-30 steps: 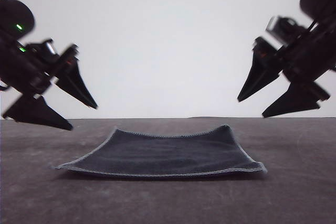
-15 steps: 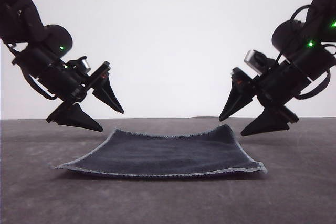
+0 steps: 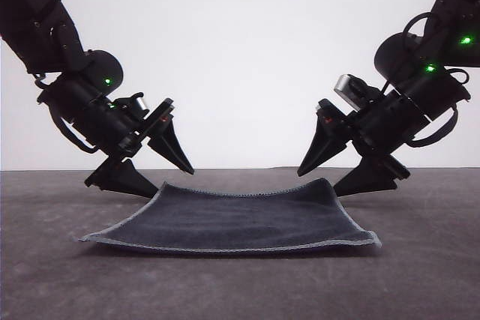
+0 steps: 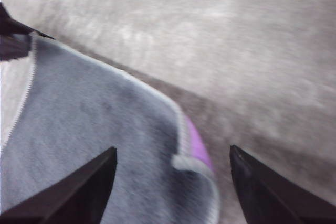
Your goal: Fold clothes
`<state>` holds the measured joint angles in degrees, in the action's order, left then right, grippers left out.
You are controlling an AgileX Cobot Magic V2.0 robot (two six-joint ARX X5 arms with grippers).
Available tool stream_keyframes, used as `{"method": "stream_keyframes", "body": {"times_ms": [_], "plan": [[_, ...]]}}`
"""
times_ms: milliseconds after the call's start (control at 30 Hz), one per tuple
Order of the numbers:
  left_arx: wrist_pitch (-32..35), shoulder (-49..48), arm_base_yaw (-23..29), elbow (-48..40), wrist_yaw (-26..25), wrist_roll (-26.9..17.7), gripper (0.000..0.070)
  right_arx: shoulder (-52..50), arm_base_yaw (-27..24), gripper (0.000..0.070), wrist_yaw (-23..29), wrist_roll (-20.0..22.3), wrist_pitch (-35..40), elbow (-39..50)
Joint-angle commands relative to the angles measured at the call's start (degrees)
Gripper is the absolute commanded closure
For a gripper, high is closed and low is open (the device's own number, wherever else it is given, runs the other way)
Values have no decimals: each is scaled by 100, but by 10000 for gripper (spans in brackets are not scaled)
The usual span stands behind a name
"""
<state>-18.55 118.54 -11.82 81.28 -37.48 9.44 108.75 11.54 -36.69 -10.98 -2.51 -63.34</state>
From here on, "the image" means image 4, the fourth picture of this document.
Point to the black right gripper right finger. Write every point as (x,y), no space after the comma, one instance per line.
(267,197)

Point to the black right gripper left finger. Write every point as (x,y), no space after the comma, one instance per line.
(78,197)

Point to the purple towel with grey hem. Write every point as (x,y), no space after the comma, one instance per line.
(92,108)

